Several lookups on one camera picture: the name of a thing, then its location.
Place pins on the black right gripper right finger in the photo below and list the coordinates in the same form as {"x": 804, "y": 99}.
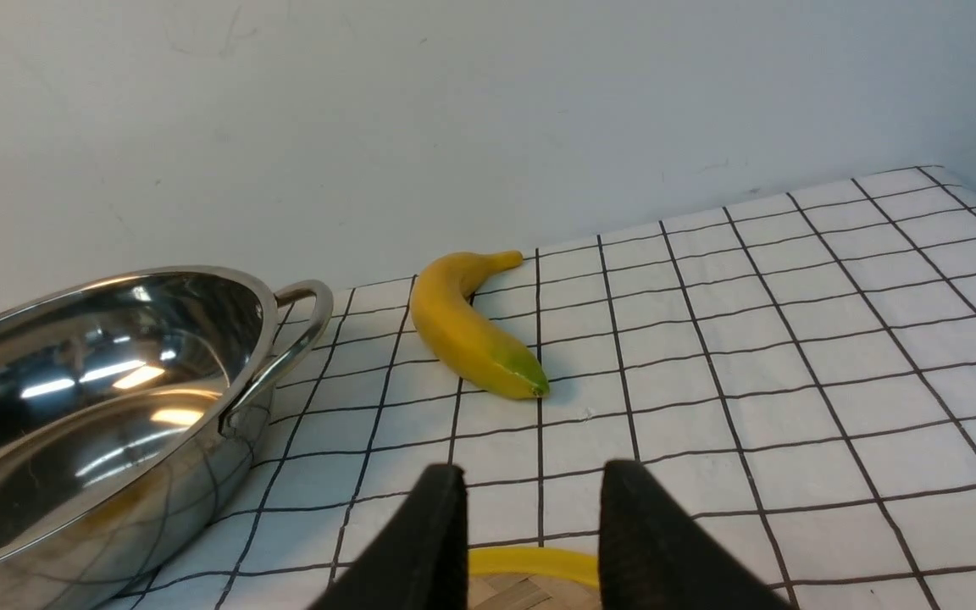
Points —
{"x": 653, "y": 555}

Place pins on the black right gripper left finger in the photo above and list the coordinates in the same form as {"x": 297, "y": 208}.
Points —
{"x": 420, "y": 559}

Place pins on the woven bamboo steamer lid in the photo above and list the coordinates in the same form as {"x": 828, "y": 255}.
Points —
{"x": 532, "y": 577}

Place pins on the stainless steel pot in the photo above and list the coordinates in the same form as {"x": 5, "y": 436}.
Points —
{"x": 131, "y": 409}

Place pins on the yellow banana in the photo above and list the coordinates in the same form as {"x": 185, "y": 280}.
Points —
{"x": 468, "y": 343}

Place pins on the white checkered tablecloth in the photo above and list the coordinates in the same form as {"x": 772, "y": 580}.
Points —
{"x": 798, "y": 371}

